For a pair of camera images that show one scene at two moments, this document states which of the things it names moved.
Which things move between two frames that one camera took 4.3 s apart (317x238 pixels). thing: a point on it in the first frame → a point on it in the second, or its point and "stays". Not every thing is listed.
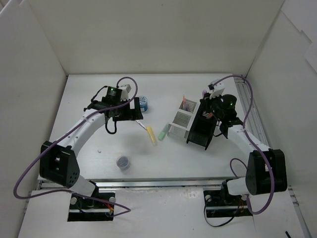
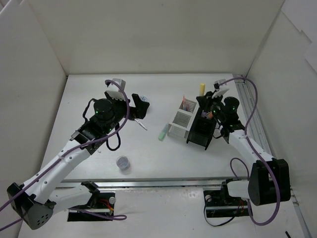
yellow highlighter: x=152 y=136 → x=202 y=89
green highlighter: x=163 y=133 stays
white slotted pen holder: x=179 y=128 stays
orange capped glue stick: x=210 y=115 stays
